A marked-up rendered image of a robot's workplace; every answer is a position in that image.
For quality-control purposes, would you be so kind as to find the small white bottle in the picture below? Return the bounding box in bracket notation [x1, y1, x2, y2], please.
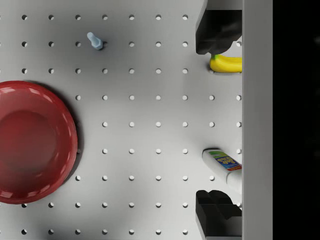
[201, 148, 243, 195]

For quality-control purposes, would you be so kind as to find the grey bolt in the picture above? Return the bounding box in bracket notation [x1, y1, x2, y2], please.
[86, 31, 104, 51]

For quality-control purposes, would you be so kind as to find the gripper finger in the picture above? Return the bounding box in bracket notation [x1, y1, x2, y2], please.
[195, 189, 243, 237]
[195, 9, 243, 56]

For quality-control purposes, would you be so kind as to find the red plate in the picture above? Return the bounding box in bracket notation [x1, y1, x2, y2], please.
[0, 80, 79, 205]

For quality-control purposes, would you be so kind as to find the yellow banana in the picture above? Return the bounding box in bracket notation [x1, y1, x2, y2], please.
[209, 53, 243, 74]

